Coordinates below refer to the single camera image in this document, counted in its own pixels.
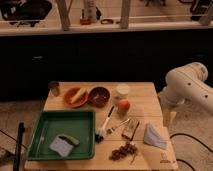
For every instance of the black pole stand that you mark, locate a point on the black pole stand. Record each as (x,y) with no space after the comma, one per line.
(16,161)

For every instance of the metal fork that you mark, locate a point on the metal fork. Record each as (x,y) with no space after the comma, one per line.
(112,129)

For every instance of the wooden post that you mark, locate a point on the wooden post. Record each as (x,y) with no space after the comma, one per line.
(125,11)
(63,12)

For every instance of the green plastic tray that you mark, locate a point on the green plastic tray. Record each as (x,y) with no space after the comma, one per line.
(50,124)

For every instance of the wooden post middle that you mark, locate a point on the wooden post middle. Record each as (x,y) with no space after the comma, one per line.
(125,11)

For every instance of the purple bowl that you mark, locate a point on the purple bowl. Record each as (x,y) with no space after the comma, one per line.
(99,96)

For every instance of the orange bowl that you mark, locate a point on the orange bowl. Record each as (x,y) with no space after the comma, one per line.
(70,93)

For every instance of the wooden post left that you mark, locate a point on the wooden post left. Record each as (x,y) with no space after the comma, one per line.
(63,12)

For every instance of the red round object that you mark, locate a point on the red round object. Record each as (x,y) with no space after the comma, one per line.
(84,21)

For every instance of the bunch of dark grapes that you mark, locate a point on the bunch of dark grapes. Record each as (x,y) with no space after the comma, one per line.
(124,151)

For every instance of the black office chair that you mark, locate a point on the black office chair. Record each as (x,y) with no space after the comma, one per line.
(29,12)

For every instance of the small metal cup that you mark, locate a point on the small metal cup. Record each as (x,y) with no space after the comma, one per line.
(54,88)

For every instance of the white plastic cup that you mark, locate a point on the white plastic cup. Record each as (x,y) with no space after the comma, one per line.
(122,91)

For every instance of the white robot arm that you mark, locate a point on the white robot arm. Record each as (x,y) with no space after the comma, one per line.
(185,83)

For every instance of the small wooden box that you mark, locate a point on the small wooden box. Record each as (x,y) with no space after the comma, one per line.
(130,129)

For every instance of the green cucumber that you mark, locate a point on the green cucumber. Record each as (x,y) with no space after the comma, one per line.
(70,139)

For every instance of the blue sponge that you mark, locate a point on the blue sponge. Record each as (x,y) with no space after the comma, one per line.
(62,147)

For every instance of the yellow banana piece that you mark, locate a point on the yellow banana piece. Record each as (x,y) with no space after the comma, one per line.
(80,92)

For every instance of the folded grey cloth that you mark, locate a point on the folded grey cloth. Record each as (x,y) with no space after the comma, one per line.
(153,138)

